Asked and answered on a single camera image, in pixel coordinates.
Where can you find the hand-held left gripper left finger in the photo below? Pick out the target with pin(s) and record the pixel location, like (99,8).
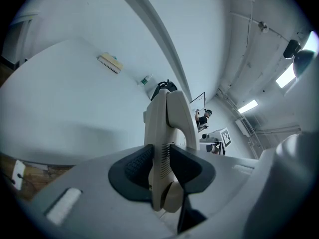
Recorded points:
(99,195)

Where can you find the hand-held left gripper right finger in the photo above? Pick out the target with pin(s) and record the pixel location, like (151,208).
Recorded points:
(224,183)

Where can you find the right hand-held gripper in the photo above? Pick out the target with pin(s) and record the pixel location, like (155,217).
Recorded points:
(225,137)

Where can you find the white ceiling air conditioner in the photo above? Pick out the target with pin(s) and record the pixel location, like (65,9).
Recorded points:
(244,126)

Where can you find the ceiling light panel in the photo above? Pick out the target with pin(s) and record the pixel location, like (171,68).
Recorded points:
(248,106)
(286,76)

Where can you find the whiteboard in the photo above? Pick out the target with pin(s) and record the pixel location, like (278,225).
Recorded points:
(198,100)

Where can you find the person's grey shirt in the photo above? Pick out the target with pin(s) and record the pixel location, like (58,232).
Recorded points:
(294,170)

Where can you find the white power strip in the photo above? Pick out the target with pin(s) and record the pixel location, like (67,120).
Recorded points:
(18,169)

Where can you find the clear plastic water bottle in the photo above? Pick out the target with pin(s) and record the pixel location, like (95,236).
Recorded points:
(145,80)

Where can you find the tan book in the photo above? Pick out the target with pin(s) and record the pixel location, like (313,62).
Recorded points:
(111,63)

